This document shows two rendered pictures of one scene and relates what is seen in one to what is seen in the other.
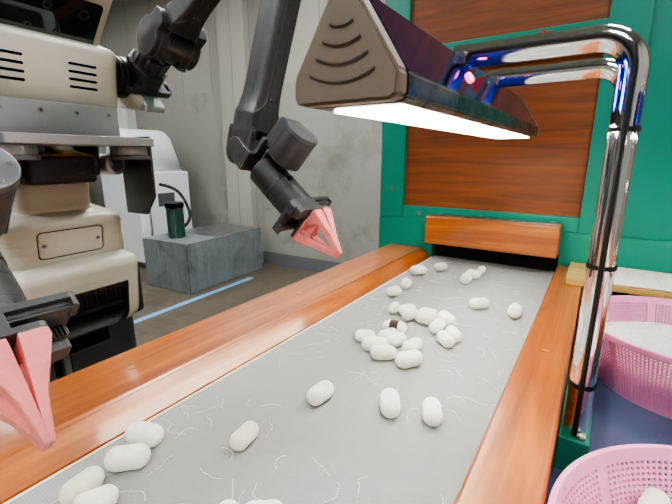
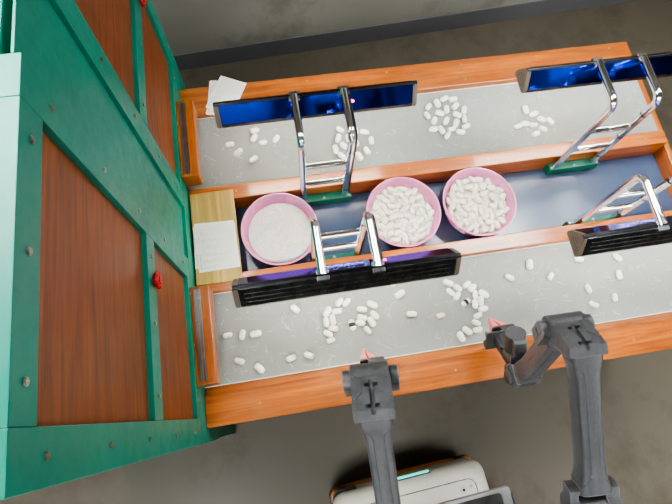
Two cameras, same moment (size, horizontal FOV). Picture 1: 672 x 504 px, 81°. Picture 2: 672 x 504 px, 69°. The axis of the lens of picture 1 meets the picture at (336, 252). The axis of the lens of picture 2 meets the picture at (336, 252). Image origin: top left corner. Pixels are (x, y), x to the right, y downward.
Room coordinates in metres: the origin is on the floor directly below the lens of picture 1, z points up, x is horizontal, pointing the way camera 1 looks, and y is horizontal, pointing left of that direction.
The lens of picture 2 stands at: (0.84, 0.03, 2.36)
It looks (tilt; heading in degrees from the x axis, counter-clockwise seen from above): 72 degrees down; 219
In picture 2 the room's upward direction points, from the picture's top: 8 degrees clockwise
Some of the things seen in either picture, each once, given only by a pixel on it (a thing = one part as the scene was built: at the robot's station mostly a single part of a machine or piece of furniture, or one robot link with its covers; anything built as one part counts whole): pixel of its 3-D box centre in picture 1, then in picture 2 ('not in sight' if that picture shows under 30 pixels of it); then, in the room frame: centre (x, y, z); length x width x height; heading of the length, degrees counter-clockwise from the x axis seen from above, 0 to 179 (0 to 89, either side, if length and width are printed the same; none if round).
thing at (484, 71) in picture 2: not in sight; (411, 91); (-0.29, -0.63, 0.67); 1.81 x 0.12 x 0.19; 147
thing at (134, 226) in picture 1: (147, 196); not in sight; (3.85, 1.82, 0.63); 0.63 x 0.56 x 1.25; 60
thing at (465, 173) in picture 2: not in sight; (475, 205); (-0.08, -0.10, 0.72); 0.27 x 0.27 x 0.10
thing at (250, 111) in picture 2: not in sight; (316, 99); (0.22, -0.64, 1.08); 0.62 x 0.08 x 0.07; 147
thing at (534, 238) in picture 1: (488, 233); (205, 335); (0.93, -0.37, 0.83); 0.30 x 0.06 x 0.07; 57
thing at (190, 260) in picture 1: (199, 230); not in sight; (3.32, 1.16, 0.39); 0.82 x 0.65 x 0.79; 150
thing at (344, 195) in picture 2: not in sight; (321, 151); (0.26, -0.57, 0.90); 0.20 x 0.19 x 0.45; 147
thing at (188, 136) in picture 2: not in sight; (189, 142); (0.56, -0.93, 0.83); 0.30 x 0.06 x 0.07; 57
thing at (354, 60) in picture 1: (473, 99); (347, 274); (0.53, -0.17, 1.08); 0.62 x 0.08 x 0.07; 147
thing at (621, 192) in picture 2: not in sight; (631, 222); (-0.32, 0.30, 0.90); 0.20 x 0.19 x 0.45; 147
